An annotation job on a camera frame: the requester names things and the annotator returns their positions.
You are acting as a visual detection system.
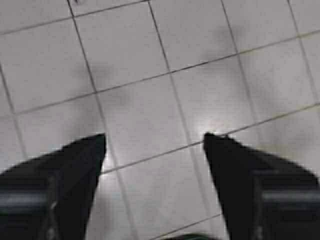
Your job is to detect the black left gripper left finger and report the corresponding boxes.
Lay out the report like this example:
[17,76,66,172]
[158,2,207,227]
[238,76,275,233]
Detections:
[0,133,107,240]

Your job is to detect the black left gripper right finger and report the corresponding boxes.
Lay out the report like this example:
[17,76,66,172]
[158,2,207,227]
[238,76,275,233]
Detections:
[203,132,320,240]

